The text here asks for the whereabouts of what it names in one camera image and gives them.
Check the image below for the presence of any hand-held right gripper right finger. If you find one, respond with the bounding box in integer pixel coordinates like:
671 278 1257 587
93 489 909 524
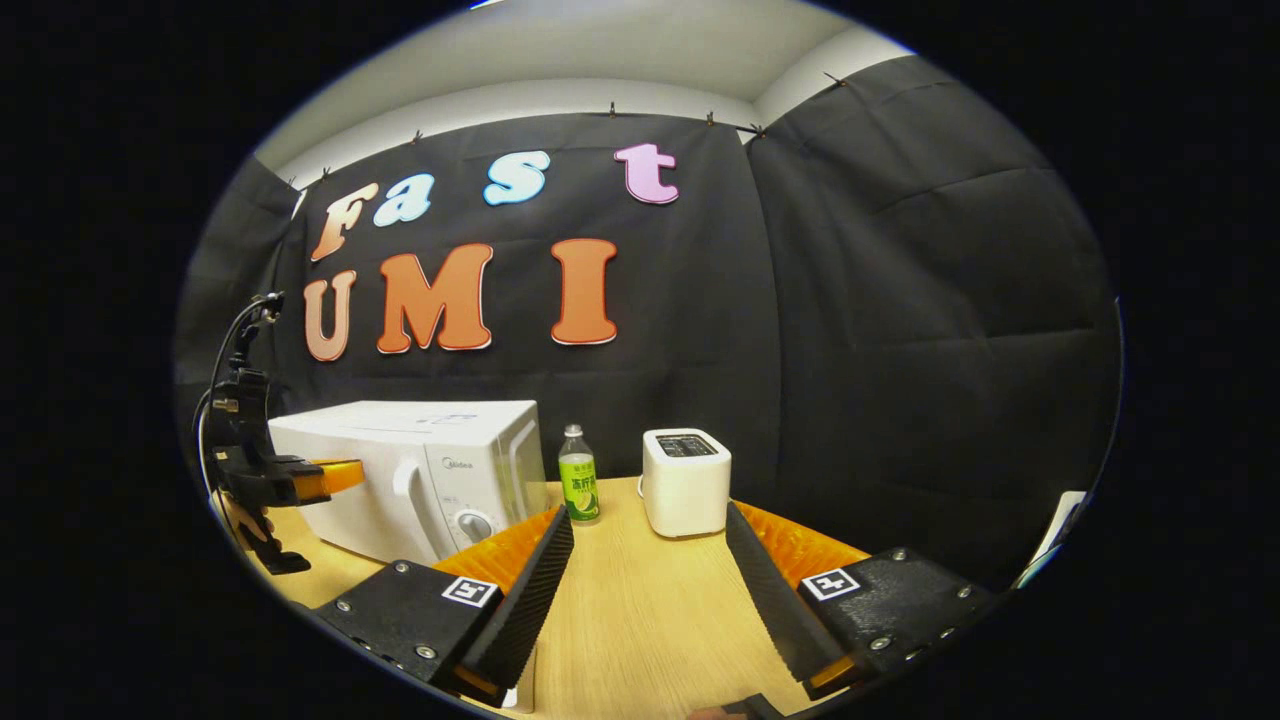
725 501 991 703

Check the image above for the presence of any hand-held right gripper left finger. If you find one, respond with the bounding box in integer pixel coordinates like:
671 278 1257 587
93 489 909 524
315 506 577 708

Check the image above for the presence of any white microwave oven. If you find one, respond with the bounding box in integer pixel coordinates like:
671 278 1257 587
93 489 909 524
267 399 543 567

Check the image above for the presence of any green label drink bottle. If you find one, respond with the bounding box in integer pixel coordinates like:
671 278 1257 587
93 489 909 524
557 423 602 524

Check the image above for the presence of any white toaster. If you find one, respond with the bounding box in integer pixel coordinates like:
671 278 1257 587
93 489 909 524
639 427 734 540

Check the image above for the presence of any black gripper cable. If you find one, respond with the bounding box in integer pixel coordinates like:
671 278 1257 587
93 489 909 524
194 291 287 501

